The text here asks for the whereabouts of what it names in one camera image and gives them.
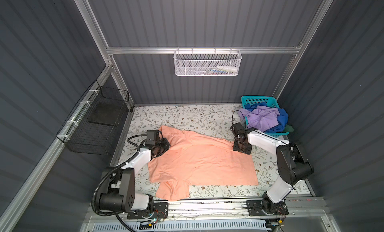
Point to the black wire basket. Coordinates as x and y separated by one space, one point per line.
98 122

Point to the white bottle in basket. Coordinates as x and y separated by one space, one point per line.
228 69

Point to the floral patterned table mat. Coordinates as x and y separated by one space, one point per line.
209 120

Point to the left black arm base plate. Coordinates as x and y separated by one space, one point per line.
158 210

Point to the purple t-shirt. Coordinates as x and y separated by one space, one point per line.
261 118

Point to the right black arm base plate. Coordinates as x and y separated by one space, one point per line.
255 208

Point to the white ventilation grille strip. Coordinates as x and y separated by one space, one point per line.
202 225

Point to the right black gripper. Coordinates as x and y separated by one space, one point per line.
246 151

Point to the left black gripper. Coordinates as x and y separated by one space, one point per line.
165 144

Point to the teal plastic laundry basket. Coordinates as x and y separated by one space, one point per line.
271 102

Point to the white wire mesh basket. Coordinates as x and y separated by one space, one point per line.
204 62

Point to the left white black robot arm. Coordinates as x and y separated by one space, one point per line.
116 191

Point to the peach orange t-shirt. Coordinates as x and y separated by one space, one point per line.
198 160

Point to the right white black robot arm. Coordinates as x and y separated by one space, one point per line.
291 165

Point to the blue t-shirt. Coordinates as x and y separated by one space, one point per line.
282 119

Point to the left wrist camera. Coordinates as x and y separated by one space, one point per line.
153 136

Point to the dark green garment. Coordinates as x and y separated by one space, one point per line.
288 129

